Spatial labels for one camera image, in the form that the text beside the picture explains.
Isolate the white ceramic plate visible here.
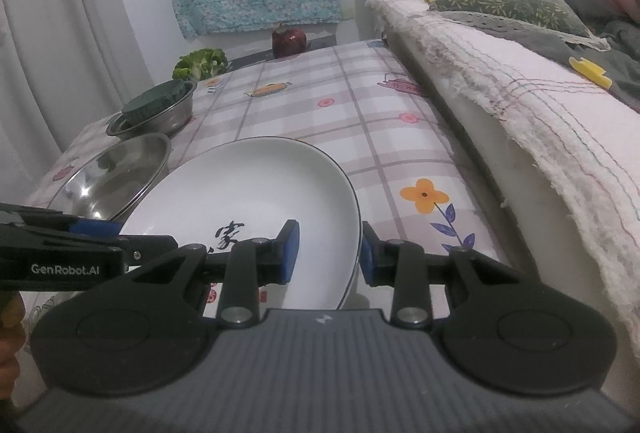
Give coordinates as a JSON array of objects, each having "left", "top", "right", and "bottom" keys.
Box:
[{"left": 122, "top": 136, "right": 362, "bottom": 309}]

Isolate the large steel plate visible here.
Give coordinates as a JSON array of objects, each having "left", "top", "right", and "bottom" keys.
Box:
[{"left": 48, "top": 133, "right": 172, "bottom": 222}]

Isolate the steel bowl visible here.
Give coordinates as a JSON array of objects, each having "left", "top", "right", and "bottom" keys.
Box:
[{"left": 105, "top": 80, "right": 198, "bottom": 141}]

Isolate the green ceramic bowl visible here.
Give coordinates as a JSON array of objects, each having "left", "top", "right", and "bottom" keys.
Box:
[{"left": 122, "top": 79, "right": 186, "bottom": 124}]

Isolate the person's left hand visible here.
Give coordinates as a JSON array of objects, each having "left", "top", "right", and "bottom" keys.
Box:
[{"left": 1, "top": 292, "right": 26, "bottom": 399}]

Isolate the white curtain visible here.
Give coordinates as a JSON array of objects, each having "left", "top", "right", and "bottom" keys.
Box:
[{"left": 1, "top": 0, "right": 153, "bottom": 202}]

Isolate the white rolled mattress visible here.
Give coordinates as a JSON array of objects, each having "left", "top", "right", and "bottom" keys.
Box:
[{"left": 368, "top": 0, "right": 639, "bottom": 349}]

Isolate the green leafy lettuce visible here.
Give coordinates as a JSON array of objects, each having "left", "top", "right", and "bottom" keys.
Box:
[{"left": 172, "top": 49, "right": 229, "bottom": 82}]

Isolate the red cabbage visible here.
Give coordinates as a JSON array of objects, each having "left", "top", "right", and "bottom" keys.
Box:
[{"left": 271, "top": 27, "right": 308, "bottom": 60}]

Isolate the green patterned pillow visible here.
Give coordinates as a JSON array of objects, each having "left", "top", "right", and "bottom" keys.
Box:
[{"left": 432, "top": 0, "right": 611, "bottom": 51}]

